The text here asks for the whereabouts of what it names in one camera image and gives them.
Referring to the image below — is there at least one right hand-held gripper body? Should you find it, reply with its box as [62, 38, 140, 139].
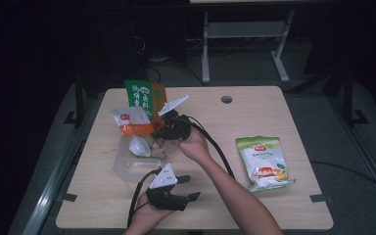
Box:
[156, 93, 194, 141]

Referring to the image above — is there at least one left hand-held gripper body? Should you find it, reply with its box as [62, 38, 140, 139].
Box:
[145, 163, 191, 212]

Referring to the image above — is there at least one clear orange white powder packet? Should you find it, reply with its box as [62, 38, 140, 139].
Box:
[110, 105, 165, 160]

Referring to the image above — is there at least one green orange snack packet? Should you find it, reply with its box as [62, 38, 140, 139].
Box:
[123, 79, 167, 129]

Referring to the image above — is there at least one clear plastic container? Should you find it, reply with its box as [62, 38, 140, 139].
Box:
[112, 132, 169, 183]

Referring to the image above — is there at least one green white starch packet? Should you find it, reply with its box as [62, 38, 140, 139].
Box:
[234, 135, 297, 193]

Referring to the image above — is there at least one person's right hand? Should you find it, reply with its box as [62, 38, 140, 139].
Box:
[170, 125, 212, 164]

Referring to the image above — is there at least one black metal stand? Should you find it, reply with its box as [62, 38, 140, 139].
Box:
[64, 72, 86, 129]
[342, 67, 370, 127]

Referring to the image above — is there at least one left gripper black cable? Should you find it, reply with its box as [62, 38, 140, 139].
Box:
[126, 168, 162, 228]

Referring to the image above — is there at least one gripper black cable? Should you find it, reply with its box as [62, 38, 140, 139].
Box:
[182, 115, 236, 180]
[126, 168, 162, 228]

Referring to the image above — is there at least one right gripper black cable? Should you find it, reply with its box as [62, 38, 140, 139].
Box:
[182, 115, 236, 180]

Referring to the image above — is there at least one silver metal rail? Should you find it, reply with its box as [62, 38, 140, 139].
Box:
[327, 94, 376, 212]
[21, 89, 107, 235]

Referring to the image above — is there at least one white metal desk frame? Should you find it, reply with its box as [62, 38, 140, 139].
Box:
[201, 9, 297, 84]

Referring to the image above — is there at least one black floor cable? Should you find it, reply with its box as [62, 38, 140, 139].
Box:
[308, 160, 376, 198]

